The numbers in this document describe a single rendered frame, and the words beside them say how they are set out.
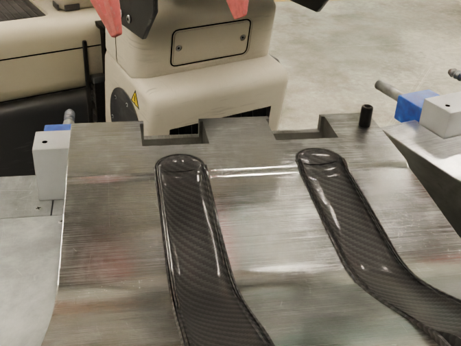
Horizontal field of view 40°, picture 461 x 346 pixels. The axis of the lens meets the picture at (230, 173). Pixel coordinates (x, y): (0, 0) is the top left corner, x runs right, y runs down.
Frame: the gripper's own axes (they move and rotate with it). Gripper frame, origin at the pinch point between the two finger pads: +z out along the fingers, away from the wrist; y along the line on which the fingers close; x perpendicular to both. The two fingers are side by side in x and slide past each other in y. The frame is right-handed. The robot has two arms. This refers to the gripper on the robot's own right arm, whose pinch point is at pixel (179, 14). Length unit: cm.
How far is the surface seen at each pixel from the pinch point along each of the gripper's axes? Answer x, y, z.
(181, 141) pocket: 9.2, 2.3, 9.3
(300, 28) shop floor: 254, 202, -17
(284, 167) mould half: -0.6, 5.7, 12.3
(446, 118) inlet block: 1.9, 26.3, 12.7
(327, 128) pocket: 3.5, 13.6, 10.9
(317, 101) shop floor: 180, 147, 21
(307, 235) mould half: -6.7, 2.5, 16.0
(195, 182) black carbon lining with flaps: 1.5, -0.8, 11.9
